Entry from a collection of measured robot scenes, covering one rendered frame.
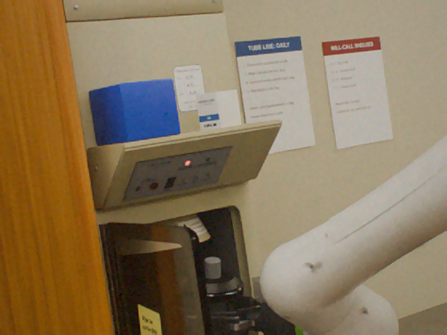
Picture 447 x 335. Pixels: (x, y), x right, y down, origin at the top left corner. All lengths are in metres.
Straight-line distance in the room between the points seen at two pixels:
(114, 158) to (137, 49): 0.23
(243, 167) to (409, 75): 1.11
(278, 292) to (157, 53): 0.54
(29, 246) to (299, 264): 0.52
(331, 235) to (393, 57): 1.45
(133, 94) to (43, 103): 0.14
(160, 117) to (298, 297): 0.39
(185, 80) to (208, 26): 0.11
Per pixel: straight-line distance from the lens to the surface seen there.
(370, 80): 2.57
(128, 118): 1.46
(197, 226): 1.69
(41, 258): 1.57
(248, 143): 1.61
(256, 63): 2.32
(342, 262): 1.24
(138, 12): 1.63
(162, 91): 1.50
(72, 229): 1.46
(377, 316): 1.35
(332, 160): 2.46
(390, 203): 1.22
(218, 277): 1.63
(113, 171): 1.48
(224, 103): 1.60
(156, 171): 1.52
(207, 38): 1.70
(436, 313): 2.61
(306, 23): 2.45
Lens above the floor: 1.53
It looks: 3 degrees down
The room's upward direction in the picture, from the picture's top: 8 degrees counter-clockwise
